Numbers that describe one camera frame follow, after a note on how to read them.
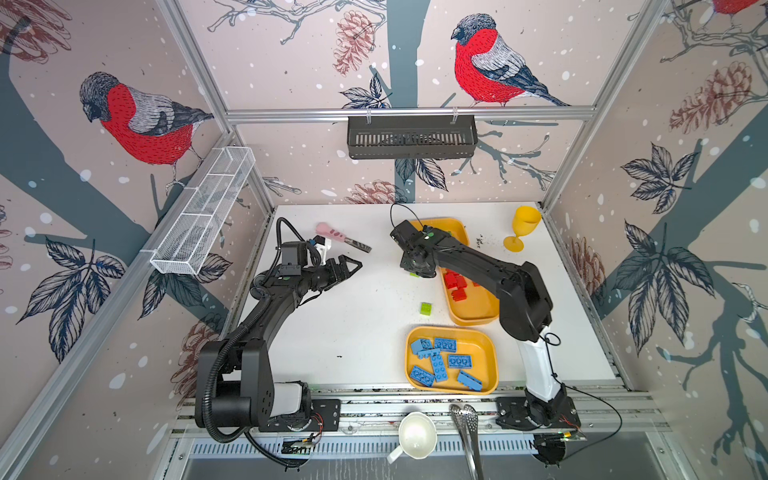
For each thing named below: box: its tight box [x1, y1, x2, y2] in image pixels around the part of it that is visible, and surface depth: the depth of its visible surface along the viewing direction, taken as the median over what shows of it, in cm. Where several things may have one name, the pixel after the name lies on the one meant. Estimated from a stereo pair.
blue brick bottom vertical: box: [418, 348, 441, 360], surface depth 83 cm
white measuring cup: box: [387, 411, 437, 464], surface depth 71 cm
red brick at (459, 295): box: [451, 289, 467, 302], surface depth 97 cm
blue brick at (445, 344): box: [434, 338, 457, 353], surface depth 85 cm
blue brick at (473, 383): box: [458, 370, 483, 392], surface depth 78 cm
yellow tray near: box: [405, 326, 499, 395], surface depth 83 cm
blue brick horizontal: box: [410, 365, 435, 387], surface depth 81 cm
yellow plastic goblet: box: [503, 206, 542, 253], surface depth 102 cm
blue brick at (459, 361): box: [448, 354, 472, 369], surface depth 83 cm
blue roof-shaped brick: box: [411, 339, 433, 355], surface depth 84 cm
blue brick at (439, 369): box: [432, 354, 448, 382], surface depth 81 cm
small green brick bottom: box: [420, 302, 433, 316], surface depth 94 cm
